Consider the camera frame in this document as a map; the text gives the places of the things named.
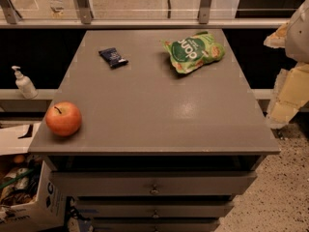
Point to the white cardboard box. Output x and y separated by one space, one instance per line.
29 200

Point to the dark blue snack packet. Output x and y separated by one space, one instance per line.
112 57

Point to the metal railing post right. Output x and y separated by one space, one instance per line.
204 11

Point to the grey drawer cabinet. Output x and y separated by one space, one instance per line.
144 117

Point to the white pump dispenser bottle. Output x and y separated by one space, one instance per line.
24 84

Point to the metal railing post middle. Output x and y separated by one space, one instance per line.
84 11

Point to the drawer with knob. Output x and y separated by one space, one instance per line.
153 183
154 209
155 225

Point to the middle drawer with knob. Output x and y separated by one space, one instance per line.
154 209

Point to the top drawer with knob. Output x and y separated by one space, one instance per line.
153 183

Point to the metal railing post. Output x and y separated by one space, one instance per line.
84 11
10 12
204 11

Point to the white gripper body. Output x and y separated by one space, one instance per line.
298 36

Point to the green rice chip bag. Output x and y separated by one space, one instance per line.
194 52

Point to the metal railing post left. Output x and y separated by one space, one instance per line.
10 12

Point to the red apple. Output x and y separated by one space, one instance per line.
63 118

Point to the bottom drawer with knob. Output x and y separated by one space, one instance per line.
155 225

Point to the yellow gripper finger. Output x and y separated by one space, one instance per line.
278 38
290 93

